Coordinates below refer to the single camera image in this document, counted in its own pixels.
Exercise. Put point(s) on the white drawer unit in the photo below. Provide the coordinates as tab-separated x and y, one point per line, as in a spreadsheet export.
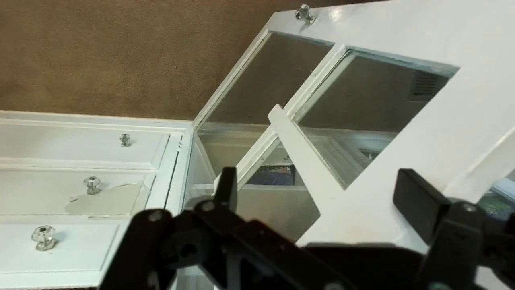
70	185

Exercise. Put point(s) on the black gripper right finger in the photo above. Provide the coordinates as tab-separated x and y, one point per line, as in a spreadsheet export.
421	203

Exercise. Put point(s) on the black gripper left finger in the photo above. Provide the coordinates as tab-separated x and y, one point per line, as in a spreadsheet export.
226	192

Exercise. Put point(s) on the glass cabinet door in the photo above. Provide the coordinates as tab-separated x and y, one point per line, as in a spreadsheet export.
349	95

